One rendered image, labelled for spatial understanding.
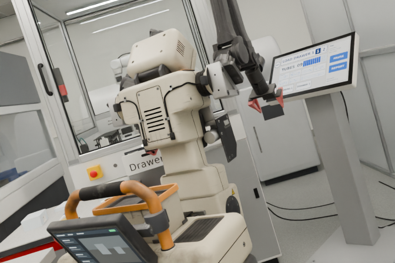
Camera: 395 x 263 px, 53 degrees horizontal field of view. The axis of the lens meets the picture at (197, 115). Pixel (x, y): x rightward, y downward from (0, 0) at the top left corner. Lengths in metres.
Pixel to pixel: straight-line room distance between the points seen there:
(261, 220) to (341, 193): 0.48
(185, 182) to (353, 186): 1.22
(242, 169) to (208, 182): 1.02
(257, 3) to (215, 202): 4.51
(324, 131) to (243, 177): 0.52
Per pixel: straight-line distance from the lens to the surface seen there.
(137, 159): 2.15
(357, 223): 2.46
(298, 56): 2.35
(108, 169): 2.33
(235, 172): 2.33
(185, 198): 1.39
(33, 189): 2.75
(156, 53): 1.34
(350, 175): 2.35
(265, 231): 2.46
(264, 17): 5.63
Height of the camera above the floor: 1.18
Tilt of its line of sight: 4 degrees down
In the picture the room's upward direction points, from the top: 17 degrees counter-clockwise
